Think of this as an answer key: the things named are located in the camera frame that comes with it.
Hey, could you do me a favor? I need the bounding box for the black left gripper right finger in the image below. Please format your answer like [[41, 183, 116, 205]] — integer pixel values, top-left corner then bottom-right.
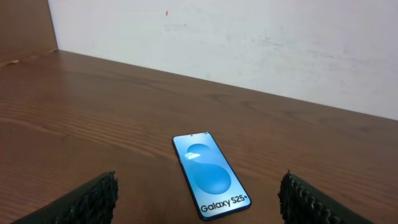
[[278, 172, 372, 224]]

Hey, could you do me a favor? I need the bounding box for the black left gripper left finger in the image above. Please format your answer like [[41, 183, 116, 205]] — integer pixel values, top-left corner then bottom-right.
[[13, 171, 119, 224]]

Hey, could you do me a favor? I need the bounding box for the blue Galaxy smartphone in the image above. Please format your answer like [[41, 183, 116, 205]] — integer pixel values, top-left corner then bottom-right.
[[172, 132, 252, 221]]

